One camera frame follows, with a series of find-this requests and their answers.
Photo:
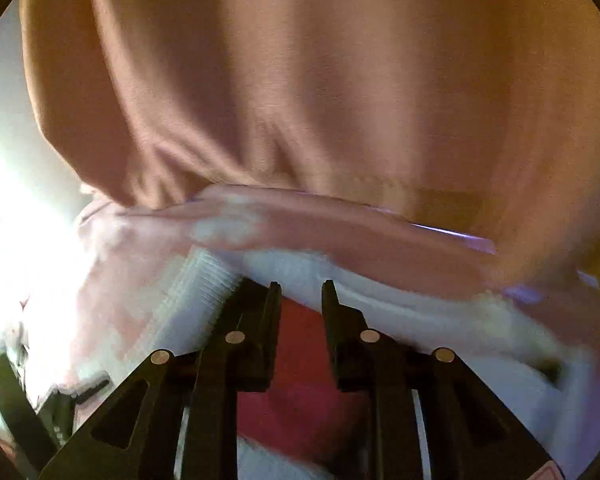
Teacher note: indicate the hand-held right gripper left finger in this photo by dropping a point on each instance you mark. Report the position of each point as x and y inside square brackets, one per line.
[259, 340]

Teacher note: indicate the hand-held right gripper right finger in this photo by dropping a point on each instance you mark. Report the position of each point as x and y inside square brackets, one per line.
[346, 350]

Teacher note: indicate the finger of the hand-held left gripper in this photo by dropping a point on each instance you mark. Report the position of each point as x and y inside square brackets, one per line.
[92, 385]

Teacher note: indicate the white and red knitted garment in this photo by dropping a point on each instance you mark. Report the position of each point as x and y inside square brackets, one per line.
[300, 271]

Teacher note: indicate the pink printed bedsheet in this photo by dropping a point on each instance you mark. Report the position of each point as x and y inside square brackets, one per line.
[330, 230]

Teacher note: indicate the orange curtain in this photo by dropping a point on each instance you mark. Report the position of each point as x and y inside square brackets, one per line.
[300, 85]

